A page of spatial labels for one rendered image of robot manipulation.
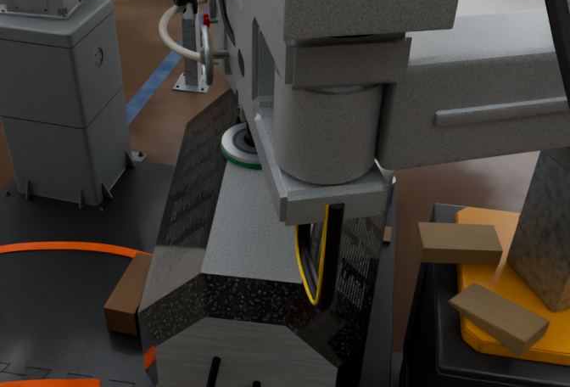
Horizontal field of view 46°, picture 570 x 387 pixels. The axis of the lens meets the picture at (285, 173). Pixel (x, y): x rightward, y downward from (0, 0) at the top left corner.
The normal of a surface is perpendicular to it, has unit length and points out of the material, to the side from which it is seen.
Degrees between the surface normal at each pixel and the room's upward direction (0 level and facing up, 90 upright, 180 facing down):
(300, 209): 90
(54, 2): 90
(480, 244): 0
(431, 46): 0
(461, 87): 90
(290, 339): 90
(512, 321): 11
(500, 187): 0
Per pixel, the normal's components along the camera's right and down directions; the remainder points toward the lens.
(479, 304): -0.09, -0.88
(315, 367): -0.11, 0.58
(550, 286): -0.93, 0.18
